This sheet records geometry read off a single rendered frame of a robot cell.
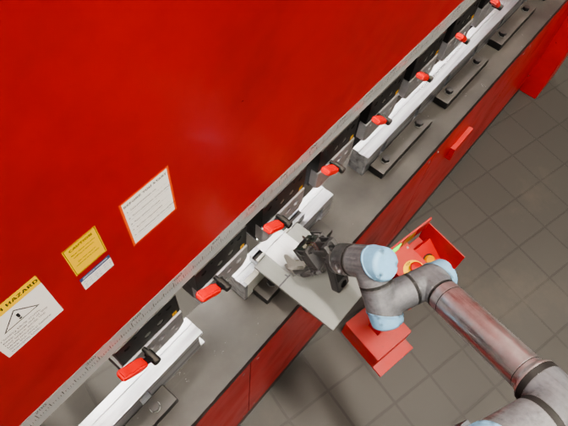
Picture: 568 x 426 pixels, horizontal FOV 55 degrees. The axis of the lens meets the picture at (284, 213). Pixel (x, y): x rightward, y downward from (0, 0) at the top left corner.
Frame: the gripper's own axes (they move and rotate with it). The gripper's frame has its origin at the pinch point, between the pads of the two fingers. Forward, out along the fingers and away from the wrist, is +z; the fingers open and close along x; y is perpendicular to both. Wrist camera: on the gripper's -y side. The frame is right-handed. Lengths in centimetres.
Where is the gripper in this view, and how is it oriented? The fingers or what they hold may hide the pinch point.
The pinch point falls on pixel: (297, 259)
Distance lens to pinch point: 144.9
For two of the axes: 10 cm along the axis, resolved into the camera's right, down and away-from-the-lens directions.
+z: -5.5, 0.0, 8.4
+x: -6.4, 6.5, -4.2
